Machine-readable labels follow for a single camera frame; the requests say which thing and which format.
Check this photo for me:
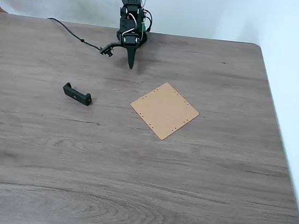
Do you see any tan square board with holes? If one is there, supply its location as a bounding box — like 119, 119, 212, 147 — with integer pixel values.
127, 79, 202, 144

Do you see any black U-shaped block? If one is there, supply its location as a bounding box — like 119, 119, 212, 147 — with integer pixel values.
61, 81, 94, 108

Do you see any black base cable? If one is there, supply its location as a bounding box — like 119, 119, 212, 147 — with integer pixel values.
142, 9, 154, 33

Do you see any black camera cable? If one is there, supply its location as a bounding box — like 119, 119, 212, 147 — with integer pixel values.
44, 17, 105, 52

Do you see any small black gripper camera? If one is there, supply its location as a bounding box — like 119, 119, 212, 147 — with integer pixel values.
99, 42, 116, 57

